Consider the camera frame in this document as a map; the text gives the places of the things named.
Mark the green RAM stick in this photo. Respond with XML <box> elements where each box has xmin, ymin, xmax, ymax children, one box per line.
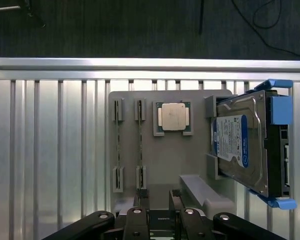
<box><xmin>138</xmin><ymin>99</ymin><xmax>144</xmax><ymax>191</ymax></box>
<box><xmin>115</xmin><ymin>99</ymin><xmax>121</xmax><ymax>190</ymax></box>

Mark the hard disk with blue label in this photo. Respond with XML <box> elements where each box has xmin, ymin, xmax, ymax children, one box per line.
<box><xmin>208</xmin><ymin>88</ymin><xmax>291</xmax><ymax>199</ymax></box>

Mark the looped black floor cable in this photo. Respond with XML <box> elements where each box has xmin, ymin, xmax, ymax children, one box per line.
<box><xmin>253</xmin><ymin>0</ymin><xmax>282</xmax><ymax>29</ymax></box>

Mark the black stand leg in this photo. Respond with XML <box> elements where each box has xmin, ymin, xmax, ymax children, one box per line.
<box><xmin>21</xmin><ymin>0</ymin><xmax>47</xmax><ymax>28</ymax></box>

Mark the grey parts rack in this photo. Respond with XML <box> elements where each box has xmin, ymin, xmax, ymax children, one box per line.
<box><xmin>107</xmin><ymin>89</ymin><xmax>238</xmax><ymax>219</ymax></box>

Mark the thin black pole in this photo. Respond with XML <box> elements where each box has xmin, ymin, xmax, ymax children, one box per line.
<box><xmin>198</xmin><ymin>0</ymin><xmax>205</xmax><ymax>35</ymax></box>

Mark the long black floor cable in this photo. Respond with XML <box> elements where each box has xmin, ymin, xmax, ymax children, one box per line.
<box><xmin>231</xmin><ymin>0</ymin><xmax>300</xmax><ymax>57</ymax></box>

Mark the silver metal bar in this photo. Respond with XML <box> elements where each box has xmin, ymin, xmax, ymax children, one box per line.
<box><xmin>0</xmin><ymin>5</ymin><xmax>19</xmax><ymax>13</ymax></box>

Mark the CPU with silver lid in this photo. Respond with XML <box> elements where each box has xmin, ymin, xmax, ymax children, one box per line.
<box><xmin>156</xmin><ymin>101</ymin><xmax>192</xmax><ymax>133</ymax></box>

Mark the blue disk caddy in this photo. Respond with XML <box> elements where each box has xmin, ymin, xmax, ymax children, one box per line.
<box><xmin>244</xmin><ymin>79</ymin><xmax>298</xmax><ymax>209</ymax></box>

